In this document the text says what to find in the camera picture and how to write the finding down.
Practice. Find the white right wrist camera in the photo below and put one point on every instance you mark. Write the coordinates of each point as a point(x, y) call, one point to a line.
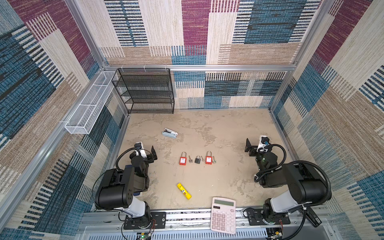
point(263, 144)

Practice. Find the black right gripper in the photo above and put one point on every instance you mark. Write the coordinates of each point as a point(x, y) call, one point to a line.
point(253, 148)

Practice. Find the white wire mesh basket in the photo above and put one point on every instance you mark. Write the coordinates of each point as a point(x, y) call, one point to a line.
point(87, 112)

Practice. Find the black wire shelf rack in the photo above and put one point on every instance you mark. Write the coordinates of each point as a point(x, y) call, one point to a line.
point(145, 91)

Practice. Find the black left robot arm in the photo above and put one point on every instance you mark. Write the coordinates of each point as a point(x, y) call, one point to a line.
point(118, 185)

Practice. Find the pink calculator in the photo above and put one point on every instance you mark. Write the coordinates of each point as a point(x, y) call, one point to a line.
point(223, 216)

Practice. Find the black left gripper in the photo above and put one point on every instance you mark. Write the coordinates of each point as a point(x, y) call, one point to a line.
point(150, 159)

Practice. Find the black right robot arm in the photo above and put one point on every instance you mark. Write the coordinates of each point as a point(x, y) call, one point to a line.
point(308, 185)

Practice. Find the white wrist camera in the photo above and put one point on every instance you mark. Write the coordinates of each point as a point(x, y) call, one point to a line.
point(263, 144)
point(140, 150)

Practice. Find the small black padlock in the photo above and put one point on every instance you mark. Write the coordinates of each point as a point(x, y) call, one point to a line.
point(198, 159)

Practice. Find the yellow glue stick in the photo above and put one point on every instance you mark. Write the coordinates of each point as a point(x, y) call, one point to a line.
point(184, 191)

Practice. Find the red padlock with key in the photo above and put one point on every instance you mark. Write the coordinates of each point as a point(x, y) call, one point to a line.
point(183, 159)

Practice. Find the light blue stapler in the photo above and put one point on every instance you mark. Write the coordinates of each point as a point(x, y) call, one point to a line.
point(169, 133)

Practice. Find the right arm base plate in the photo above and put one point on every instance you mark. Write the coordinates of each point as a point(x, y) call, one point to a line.
point(256, 217)

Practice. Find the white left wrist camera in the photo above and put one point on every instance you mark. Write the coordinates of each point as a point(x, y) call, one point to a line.
point(140, 150)

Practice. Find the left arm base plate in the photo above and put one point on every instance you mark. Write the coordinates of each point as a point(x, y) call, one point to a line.
point(157, 219)

